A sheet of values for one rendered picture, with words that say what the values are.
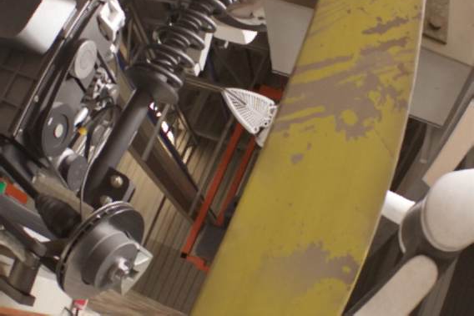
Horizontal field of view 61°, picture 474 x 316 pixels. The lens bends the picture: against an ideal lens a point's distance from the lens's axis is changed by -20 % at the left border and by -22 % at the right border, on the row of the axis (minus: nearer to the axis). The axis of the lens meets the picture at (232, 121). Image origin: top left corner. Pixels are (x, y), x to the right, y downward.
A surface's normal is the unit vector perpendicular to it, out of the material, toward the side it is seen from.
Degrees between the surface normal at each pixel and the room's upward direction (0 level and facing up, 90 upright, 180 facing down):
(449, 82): 180
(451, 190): 83
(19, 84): 90
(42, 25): 90
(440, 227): 105
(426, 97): 180
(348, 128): 90
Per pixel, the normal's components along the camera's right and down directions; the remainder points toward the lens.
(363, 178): -0.13, -0.43
